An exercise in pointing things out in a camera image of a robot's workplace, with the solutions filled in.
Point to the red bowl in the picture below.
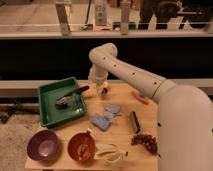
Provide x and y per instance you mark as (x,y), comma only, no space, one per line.
(76,141)

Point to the green plastic tray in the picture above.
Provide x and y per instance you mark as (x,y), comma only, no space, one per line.
(50,114)

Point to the black handled spatula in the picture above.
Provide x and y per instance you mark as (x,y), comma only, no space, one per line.
(63,101)

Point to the small metal cup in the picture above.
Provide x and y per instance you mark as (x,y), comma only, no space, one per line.
(103,91)

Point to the item inside red bowl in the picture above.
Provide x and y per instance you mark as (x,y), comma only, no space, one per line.
(83,151)

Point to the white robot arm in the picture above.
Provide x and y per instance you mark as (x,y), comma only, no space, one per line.
(185,112)

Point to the bunch of dark grapes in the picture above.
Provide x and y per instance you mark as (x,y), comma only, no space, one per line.
(147,140)

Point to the grey-blue cloth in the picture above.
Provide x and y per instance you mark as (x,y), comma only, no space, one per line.
(111,111)

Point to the purple bowl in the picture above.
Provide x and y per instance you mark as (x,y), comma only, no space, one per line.
(43,145)

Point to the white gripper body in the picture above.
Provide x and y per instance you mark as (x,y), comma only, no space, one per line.
(99,78)

